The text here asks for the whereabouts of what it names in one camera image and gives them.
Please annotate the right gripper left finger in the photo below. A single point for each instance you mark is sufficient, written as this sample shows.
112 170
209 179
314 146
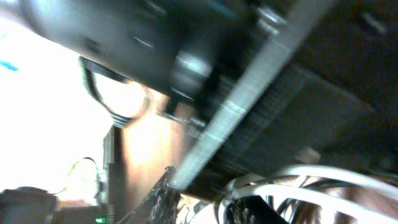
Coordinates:
159 206

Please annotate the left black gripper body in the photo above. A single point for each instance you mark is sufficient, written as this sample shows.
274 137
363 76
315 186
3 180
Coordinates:
266 79

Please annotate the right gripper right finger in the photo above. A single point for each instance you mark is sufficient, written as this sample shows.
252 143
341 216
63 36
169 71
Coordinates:
251 210

